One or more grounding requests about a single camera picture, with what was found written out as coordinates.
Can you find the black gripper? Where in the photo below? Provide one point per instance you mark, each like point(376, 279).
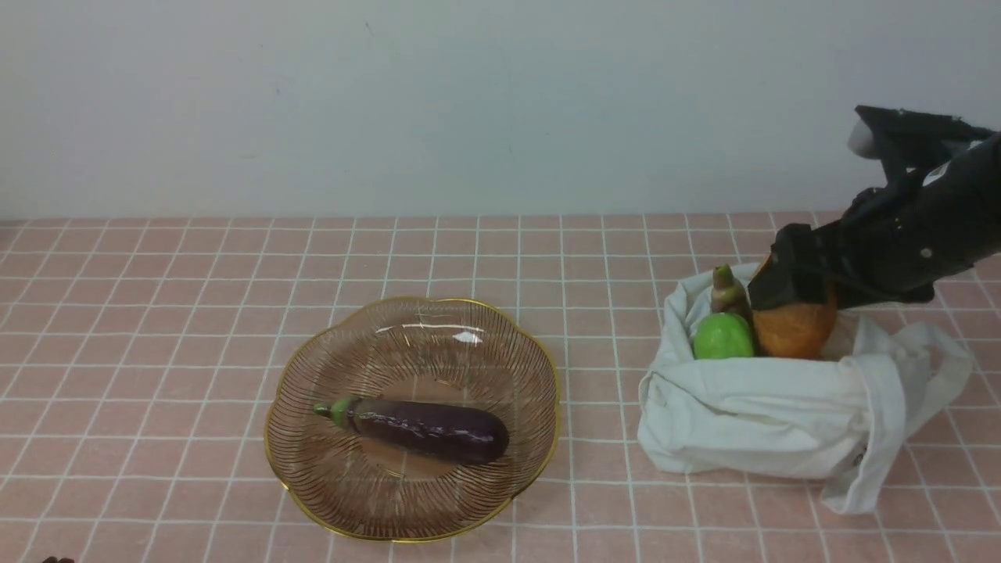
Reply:
point(892, 245)

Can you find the orange round vegetable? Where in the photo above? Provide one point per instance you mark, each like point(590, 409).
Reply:
point(798, 330)

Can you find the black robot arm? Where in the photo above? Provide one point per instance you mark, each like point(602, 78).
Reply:
point(902, 140)

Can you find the white cloth bag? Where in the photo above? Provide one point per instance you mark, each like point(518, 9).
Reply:
point(842, 419)

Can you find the green round vegetable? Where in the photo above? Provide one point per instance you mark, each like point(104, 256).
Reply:
point(723, 335)

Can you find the purple eggplant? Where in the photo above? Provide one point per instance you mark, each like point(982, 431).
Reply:
point(449, 433)

